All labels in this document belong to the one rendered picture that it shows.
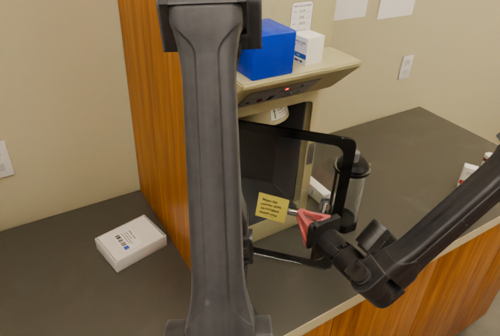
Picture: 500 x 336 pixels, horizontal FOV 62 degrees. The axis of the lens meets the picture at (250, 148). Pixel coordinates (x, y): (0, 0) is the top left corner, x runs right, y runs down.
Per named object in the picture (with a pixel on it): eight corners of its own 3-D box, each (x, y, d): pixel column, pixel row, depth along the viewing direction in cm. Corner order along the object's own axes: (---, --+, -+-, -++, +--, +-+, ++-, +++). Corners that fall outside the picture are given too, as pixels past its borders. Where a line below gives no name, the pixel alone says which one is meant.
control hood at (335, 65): (213, 108, 94) (213, 65, 89) (325, 83, 109) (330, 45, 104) (239, 131, 86) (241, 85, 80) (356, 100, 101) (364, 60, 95)
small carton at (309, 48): (289, 59, 94) (292, 33, 91) (306, 55, 97) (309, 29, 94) (304, 66, 91) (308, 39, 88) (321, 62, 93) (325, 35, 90)
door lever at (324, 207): (289, 203, 102) (291, 195, 100) (329, 211, 100) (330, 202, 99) (286, 217, 97) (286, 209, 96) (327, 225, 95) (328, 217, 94)
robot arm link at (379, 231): (357, 286, 74) (385, 308, 77) (401, 237, 74) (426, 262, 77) (326, 252, 85) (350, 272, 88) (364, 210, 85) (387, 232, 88)
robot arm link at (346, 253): (349, 282, 80) (360, 290, 84) (373, 256, 80) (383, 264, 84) (326, 259, 85) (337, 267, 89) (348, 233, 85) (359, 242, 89)
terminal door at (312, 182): (220, 244, 116) (221, 117, 95) (330, 269, 110) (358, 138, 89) (219, 247, 115) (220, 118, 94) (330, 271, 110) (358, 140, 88)
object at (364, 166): (329, 166, 124) (332, 146, 121) (353, 158, 128) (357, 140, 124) (349, 183, 117) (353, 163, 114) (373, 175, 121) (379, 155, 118)
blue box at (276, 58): (227, 65, 89) (228, 22, 85) (266, 58, 94) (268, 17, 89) (251, 82, 82) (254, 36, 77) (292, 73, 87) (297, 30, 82)
